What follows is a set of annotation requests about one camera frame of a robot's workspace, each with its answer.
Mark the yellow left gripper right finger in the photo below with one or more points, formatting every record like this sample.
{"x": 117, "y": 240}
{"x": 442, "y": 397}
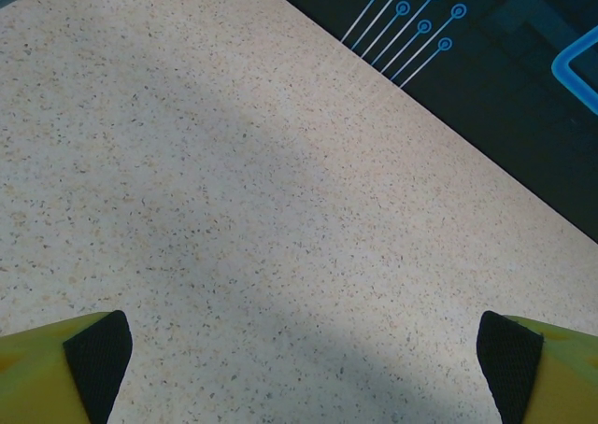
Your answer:
{"x": 551, "y": 382}

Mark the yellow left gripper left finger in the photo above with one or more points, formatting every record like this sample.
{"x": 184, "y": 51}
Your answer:
{"x": 42, "y": 377}

